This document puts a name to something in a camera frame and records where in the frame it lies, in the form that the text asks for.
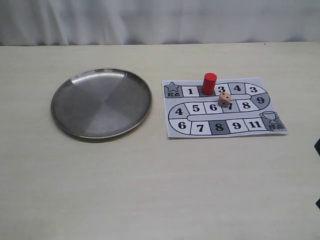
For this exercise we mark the round steel plate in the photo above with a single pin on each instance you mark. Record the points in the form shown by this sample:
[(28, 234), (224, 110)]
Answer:
[(100, 104)]

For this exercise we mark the wooden die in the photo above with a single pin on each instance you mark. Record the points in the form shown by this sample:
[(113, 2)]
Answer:
[(224, 99)]

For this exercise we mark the red cylinder game piece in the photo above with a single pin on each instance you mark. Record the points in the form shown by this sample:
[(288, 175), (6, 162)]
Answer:
[(209, 83)]

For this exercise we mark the paper number game board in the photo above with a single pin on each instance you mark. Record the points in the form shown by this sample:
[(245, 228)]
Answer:
[(192, 114)]

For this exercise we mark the white backdrop curtain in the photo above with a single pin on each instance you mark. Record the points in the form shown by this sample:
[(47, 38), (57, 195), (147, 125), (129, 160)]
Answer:
[(153, 22)]

